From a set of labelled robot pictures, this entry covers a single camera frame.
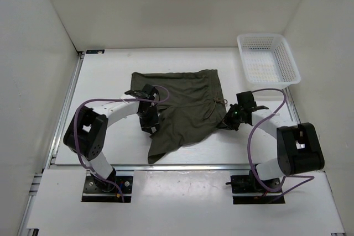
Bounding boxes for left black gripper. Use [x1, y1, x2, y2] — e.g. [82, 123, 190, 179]
[137, 104, 160, 134]

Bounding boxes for olive green shorts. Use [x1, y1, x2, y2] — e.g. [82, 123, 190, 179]
[131, 70, 227, 164]

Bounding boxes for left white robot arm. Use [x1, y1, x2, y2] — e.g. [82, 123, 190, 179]
[63, 84, 162, 192]

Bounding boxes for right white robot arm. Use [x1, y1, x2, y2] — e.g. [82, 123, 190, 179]
[221, 91, 325, 192]

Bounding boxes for white plastic basket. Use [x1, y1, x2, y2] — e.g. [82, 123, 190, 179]
[237, 33, 301, 90]

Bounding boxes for blue corner label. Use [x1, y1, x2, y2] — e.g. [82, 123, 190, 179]
[86, 49, 105, 54]

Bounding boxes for aluminium right rail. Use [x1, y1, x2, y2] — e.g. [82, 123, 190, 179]
[283, 87, 301, 123]

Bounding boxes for aluminium rail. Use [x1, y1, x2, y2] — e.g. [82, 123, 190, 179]
[29, 51, 85, 196]
[49, 164, 255, 172]
[283, 87, 301, 123]

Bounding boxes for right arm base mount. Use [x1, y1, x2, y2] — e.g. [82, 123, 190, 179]
[225, 171, 285, 205]

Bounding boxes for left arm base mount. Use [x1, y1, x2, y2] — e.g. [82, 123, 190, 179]
[81, 174, 133, 203]

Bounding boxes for aluminium left rail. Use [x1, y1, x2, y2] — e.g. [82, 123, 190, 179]
[29, 51, 85, 196]

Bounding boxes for aluminium front rail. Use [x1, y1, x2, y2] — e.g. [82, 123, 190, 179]
[49, 164, 255, 172]

